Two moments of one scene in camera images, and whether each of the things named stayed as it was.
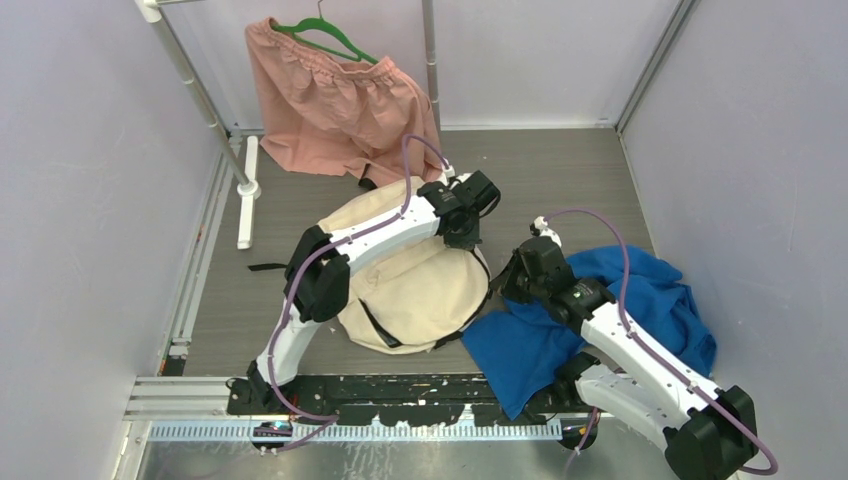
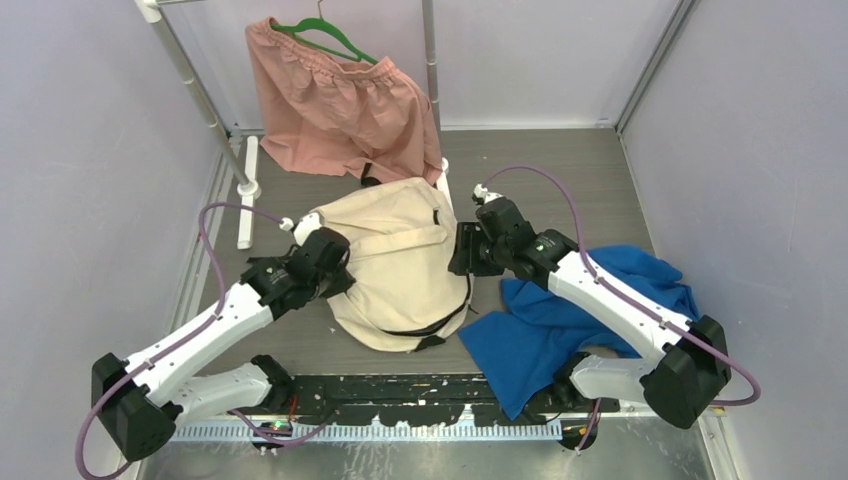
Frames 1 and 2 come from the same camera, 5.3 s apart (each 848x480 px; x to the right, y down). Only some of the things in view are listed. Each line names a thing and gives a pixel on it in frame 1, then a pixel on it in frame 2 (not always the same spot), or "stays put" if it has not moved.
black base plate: (396, 400) stays put
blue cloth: (521, 348) stays put
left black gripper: (466, 242) to (343, 280)
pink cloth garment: (316, 113) stays put
